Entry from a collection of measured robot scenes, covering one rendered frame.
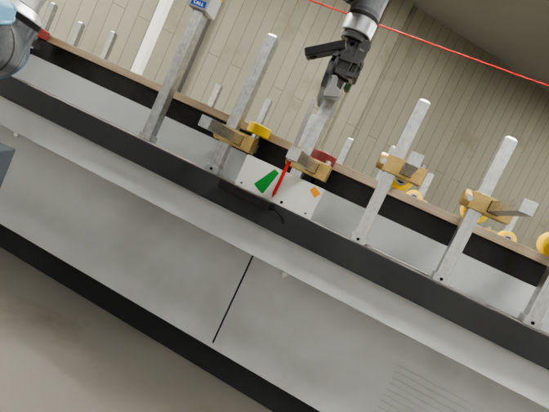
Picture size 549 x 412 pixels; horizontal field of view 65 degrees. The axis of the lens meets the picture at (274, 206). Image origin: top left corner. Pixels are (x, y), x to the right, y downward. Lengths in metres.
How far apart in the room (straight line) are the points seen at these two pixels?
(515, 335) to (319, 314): 0.60
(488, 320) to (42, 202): 1.67
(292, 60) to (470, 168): 2.92
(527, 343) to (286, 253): 0.69
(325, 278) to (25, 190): 1.31
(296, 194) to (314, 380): 0.67
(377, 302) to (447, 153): 5.12
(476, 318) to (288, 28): 4.63
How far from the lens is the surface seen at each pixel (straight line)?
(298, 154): 0.98
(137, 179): 1.50
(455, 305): 1.28
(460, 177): 6.49
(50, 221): 1.96
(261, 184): 1.30
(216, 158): 1.36
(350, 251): 1.25
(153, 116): 1.48
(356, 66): 1.24
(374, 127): 5.77
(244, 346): 1.62
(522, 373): 1.40
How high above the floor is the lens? 0.80
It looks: 5 degrees down
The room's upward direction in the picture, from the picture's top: 25 degrees clockwise
